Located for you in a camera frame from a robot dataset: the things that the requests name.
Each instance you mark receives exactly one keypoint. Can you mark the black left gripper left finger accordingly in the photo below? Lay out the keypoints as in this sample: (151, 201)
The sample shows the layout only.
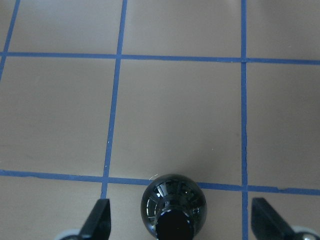
(98, 224)

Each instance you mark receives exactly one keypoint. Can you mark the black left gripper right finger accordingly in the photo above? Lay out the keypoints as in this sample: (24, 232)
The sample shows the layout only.
(266, 222)

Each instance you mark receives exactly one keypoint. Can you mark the carried dark wine bottle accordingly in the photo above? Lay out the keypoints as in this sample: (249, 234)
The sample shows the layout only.
(173, 207)

